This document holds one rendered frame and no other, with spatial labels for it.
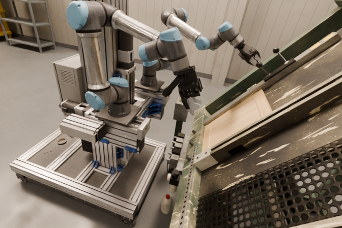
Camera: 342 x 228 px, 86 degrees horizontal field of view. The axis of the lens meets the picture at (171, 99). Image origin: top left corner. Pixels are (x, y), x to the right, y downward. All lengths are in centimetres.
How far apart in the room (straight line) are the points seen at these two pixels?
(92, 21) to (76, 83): 65
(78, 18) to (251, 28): 391
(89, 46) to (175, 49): 46
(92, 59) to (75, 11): 21
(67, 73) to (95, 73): 52
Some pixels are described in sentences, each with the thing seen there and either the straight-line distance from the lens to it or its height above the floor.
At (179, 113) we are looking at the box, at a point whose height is 83.
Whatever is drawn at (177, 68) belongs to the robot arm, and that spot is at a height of 151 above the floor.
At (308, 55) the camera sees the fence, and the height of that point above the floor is 153.
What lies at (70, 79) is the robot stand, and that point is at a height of 114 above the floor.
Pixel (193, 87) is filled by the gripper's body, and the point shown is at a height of 145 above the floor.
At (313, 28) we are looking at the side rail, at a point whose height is 166.
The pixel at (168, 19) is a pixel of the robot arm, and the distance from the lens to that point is 134.
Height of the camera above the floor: 175
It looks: 30 degrees down
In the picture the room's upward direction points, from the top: 7 degrees clockwise
